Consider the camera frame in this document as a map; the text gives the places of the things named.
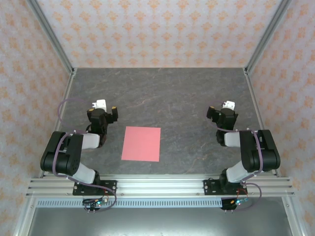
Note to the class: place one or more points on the pink paper sheet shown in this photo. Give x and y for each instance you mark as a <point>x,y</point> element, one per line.
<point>141,145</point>

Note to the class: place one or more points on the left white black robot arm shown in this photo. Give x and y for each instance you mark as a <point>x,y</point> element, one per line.
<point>64,157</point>

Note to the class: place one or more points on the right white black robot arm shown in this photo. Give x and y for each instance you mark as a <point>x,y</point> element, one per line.
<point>265,152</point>

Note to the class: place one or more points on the grey metal sheet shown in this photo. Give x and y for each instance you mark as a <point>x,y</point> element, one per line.
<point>160,223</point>

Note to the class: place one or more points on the small circuit board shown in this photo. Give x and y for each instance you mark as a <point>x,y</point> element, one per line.
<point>237,202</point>
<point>98,202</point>

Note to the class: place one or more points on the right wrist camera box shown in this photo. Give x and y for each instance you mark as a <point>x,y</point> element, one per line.
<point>230,105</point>

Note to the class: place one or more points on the aluminium table edge rail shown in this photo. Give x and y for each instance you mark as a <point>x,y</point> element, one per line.
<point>65,98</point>
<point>254,98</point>

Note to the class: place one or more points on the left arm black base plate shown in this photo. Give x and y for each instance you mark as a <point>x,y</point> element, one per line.
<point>108,186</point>

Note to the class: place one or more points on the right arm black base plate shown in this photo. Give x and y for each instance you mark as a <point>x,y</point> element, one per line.
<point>211,188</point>

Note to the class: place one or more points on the aluminium frame post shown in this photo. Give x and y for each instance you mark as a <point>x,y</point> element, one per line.
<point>292,221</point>
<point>51,34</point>
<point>267,34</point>
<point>25,216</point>

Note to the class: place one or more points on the aluminium mounting rail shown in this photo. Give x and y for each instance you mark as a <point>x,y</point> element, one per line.
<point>160,184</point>

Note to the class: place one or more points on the black mounting bracket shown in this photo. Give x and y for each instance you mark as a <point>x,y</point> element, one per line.
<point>225,205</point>
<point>92,209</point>

